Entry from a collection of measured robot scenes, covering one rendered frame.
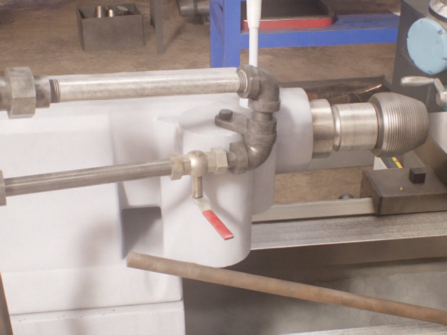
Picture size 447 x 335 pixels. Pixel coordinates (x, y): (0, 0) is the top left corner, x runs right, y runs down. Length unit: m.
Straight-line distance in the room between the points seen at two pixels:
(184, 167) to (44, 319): 0.27
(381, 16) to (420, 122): 2.06
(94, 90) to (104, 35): 3.99
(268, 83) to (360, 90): 2.44
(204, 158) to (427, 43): 1.22
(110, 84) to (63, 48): 4.08
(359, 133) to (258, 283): 0.25
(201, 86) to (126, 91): 0.08
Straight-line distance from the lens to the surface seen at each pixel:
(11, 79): 0.63
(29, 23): 5.34
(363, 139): 0.93
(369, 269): 1.27
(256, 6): 0.85
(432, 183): 1.29
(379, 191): 1.24
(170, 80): 0.68
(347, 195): 1.61
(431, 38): 1.87
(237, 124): 0.76
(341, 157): 3.14
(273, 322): 1.18
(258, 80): 0.72
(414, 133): 0.94
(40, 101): 0.64
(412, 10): 2.50
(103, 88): 0.66
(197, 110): 0.81
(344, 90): 3.19
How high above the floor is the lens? 1.49
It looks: 28 degrees down
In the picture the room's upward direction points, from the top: straight up
